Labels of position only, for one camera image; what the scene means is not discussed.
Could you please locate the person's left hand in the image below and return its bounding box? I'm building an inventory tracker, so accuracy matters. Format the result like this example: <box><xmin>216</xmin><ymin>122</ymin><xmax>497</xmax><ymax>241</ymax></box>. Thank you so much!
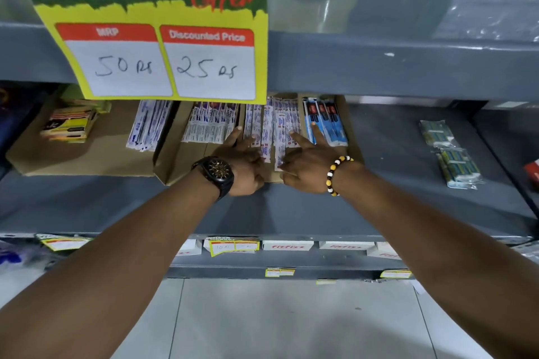
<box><xmin>218</xmin><ymin>126</ymin><xmax>266</xmax><ymax>198</ymax></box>

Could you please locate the person's right hand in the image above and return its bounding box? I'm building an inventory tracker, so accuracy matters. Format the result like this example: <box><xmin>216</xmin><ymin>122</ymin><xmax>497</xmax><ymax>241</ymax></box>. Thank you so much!
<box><xmin>279</xmin><ymin>123</ymin><xmax>363</xmax><ymax>195</ymax></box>

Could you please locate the cardboard tray with bandage strips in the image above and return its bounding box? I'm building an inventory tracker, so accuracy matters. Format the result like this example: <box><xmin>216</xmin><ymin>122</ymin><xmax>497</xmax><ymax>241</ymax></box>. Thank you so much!
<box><xmin>238</xmin><ymin>94</ymin><xmax>365</xmax><ymax>184</ymax></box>

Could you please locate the person's right forearm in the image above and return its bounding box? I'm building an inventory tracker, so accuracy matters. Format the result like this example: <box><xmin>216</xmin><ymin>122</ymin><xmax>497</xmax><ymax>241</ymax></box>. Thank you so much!
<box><xmin>337</xmin><ymin>161</ymin><xmax>539</xmax><ymax>359</ymax></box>

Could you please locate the person's left forearm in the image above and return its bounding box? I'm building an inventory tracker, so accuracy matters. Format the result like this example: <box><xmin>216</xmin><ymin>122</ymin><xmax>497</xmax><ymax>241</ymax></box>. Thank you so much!
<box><xmin>0</xmin><ymin>169</ymin><xmax>220</xmax><ymax>359</ymax></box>

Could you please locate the blue black toothbrush packet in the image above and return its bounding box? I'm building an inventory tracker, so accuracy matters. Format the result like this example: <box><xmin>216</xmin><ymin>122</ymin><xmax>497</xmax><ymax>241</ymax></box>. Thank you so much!
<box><xmin>326</xmin><ymin>101</ymin><xmax>349</xmax><ymax>146</ymax></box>
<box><xmin>315</xmin><ymin>98</ymin><xmax>340</xmax><ymax>147</ymax></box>
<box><xmin>302</xmin><ymin>97</ymin><xmax>326</xmax><ymax>146</ymax></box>

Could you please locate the row of white striped packets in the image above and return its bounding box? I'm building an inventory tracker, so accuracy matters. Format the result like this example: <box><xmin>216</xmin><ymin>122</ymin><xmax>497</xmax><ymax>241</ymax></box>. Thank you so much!
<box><xmin>181</xmin><ymin>101</ymin><xmax>240</xmax><ymax>145</ymax></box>

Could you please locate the black wristwatch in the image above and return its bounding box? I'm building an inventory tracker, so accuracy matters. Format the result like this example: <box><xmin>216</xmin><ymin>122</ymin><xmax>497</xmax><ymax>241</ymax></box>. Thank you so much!
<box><xmin>191</xmin><ymin>155</ymin><xmax>235</xmax><ymax>202</ymax></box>

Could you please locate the pile of white bandage strips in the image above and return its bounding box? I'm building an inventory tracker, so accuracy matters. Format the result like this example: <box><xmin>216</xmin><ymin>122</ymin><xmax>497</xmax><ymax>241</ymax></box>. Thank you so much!
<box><xmin>243</xmin><ymin>96</ymin><xmax>302</xmax><ymax>172</ymax></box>

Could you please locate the cardboard tray with white packets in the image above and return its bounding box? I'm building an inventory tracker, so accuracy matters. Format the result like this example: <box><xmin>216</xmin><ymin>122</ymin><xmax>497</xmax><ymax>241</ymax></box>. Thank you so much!
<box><xmin>153</xmin><ymin>100</ymin><xmax>246</xmax><ymax>187</ymax></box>

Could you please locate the grey metal shelf rack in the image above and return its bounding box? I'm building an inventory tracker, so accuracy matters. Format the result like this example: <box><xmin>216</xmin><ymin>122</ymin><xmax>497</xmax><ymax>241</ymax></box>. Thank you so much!
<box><xmin>0</xmin><ymin>0</ymin><xmax>539</xmax><ymax>282</ymax></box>

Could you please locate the bundle of white blue packets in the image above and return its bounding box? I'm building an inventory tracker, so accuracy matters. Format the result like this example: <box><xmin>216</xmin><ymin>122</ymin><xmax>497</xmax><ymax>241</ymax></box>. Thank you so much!
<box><xmin>125</xmin><ymin>100</ymin><xmax>173</xmax><ymax>153</ymax></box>

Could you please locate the white box with red print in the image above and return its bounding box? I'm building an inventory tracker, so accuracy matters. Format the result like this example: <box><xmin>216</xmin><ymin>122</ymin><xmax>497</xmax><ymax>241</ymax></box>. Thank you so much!
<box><xmin>366</xmin><ymin>242</ymin><xmax>403</xmax><ymax>261</ymax></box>
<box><xmin>318</xmin><ymin>240</ymin><xmax>376</xmax><ymax>251</ymax></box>
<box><xmin>262</xmin><ymin>240</ymin><xmax>315</xmax><ymax>252</ymax></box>
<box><xmin>174</xmin><ymin>239</ymin><xmax>203</xmax><ymax>258</ymax></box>

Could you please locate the clear wrapped green packet bundle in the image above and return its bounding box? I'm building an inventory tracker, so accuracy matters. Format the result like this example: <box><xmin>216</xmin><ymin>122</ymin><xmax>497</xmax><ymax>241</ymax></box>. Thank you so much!
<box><xmin>433</xmin><ymin>147</ymin><xmax>486</xmax><ymax>190</ymax></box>
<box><xmin>419</xmin><ymin>120</ymin><xmax>460</xmax><ymax>149</ymax></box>

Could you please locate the large cardboard tray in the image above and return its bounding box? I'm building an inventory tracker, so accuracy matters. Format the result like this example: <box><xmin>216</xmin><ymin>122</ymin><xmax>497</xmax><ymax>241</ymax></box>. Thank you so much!
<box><xmin>5</xmin><ymin>87</ymin><xmax>179</xmax><ymax>178</ymax></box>

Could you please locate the green yellow offer sign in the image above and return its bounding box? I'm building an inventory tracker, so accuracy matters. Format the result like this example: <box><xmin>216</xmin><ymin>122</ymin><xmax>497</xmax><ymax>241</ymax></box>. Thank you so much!
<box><xmin>3</xmin><ymin>0</ymin><xmax>270</xmax><ymax>105</ymax></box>

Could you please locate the stack of yellow packets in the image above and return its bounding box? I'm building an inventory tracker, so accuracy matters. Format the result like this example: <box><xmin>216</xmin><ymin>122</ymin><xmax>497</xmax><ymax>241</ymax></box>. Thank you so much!
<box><xmin>40</xmin><ymin>105</ymin><xmax>99</xmax><ymax>144</ymax></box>

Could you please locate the red packet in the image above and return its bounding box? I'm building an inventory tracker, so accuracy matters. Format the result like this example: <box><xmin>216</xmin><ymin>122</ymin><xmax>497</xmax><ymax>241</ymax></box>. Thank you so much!
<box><xmin>523</xmin><ymin>160</ymin><xmax>539</xmax><ymax>188</ymax></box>

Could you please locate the yellow black white bead bracelet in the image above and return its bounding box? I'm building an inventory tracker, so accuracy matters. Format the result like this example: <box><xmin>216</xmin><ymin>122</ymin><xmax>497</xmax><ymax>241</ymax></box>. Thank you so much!
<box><xmin>325</xmin><ymin>155</ymin><xmax>355</xmax><ymax>197</ymax></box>

